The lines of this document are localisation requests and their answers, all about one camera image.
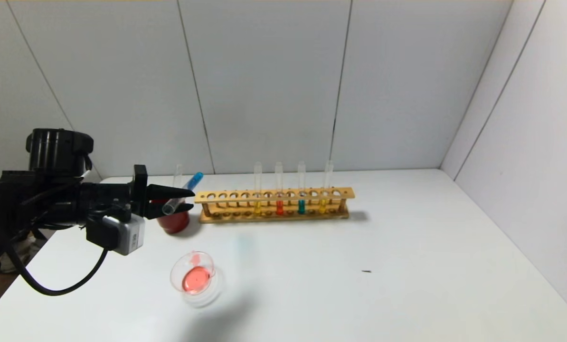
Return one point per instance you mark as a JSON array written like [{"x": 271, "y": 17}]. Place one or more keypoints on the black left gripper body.
[{"x": 140, "y": 191}]

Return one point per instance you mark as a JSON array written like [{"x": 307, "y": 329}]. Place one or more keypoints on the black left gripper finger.
[
  {"x": 162, "y": 192},
  {"x": 156, "y": 213}
]

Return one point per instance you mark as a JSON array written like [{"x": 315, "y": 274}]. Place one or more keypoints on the red pigment glass test tube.
[
  {"x": 279, "y": 207},
  {"x": 177, "y": 178}
]

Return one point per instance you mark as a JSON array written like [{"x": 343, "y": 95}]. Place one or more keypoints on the blue pigment glass test tube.
[
  {"x": 195, "y": 179},
  {"x": 301, "y": 206}
]

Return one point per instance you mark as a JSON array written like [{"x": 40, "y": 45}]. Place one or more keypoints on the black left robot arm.
[{"x": 36, "y": 204}]

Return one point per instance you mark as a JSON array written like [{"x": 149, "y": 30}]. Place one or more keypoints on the yellow pigment glass test tube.
[
  {"x": 258, "y": 205},
  {"x": 322, "y": 205}
]

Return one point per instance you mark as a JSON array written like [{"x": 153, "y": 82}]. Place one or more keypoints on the wooden test tube rack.
[{"x": 274, "y": 194}]

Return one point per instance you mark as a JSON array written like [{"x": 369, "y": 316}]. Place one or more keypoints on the dark red plastic cup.
[{"x": 174, "y": 223}]

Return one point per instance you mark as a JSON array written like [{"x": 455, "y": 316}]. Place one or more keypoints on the clear glass spouted dish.
[{"x": 195, "y": 280}]

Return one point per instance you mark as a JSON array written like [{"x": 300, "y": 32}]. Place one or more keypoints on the grey worn shoe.
[{"x": 24, "y": 251}]

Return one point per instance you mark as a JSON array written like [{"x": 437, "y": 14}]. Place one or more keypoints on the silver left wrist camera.
[{"x": 127, "y": 237}]

